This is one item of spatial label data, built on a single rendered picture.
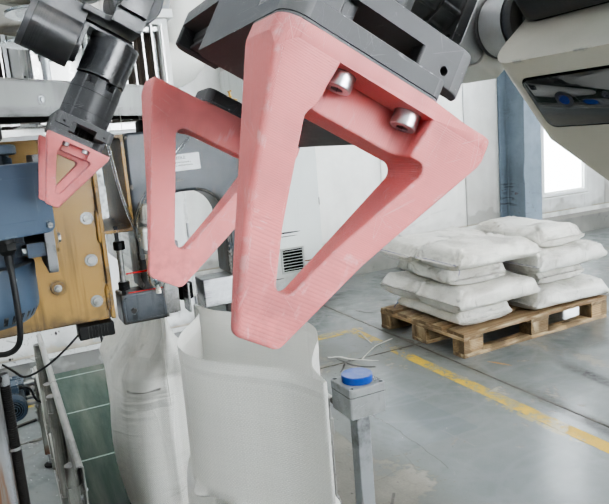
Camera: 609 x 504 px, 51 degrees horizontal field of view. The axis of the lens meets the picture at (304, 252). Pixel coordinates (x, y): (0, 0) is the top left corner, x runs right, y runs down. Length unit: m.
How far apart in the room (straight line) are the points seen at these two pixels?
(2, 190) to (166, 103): 0.62
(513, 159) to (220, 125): 6.75
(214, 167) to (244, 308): 1.03
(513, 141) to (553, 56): 6.14
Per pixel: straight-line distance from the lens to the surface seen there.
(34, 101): 0.98
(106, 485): 2.03
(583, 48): 0.82
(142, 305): 1.17
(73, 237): 1.15
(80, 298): 1.16
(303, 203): 5.07
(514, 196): 7.02
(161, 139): 0.26
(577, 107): 0.89
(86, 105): 0.79
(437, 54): 0.19
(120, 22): 0.79
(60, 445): 1.81
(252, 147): 0.16
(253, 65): 0.16
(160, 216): 0.26
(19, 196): 0.88
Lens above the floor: 1.31
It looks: 10 degrees down
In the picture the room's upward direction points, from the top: 5 degrees counter-clockwise
